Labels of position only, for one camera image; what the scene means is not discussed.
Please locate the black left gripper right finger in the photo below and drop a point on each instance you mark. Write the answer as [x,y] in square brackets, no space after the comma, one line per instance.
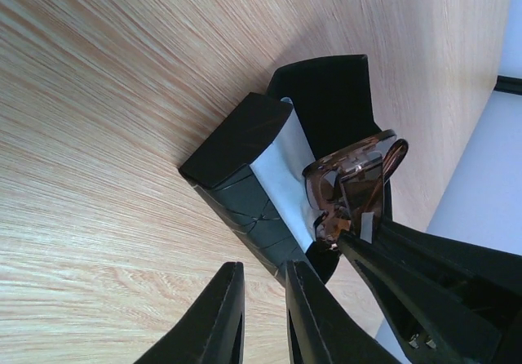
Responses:
[318,328]

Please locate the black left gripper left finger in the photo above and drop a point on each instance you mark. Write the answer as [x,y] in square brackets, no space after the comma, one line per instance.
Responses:
[213,329]

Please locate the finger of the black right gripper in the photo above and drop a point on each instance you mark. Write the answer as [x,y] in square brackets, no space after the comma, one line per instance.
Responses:
[445,301]

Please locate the brown translucent sunglasses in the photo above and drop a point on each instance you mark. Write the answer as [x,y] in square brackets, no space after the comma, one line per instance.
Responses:
[347,186]

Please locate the light blue cleaning cloth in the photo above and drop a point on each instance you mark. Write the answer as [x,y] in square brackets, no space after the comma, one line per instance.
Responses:
[282,152]

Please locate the black glasses case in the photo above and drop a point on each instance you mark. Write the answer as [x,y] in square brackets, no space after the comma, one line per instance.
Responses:
[250,168]

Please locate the black enclosure frame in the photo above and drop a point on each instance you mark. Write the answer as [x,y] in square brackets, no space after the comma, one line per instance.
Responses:
[508,85]

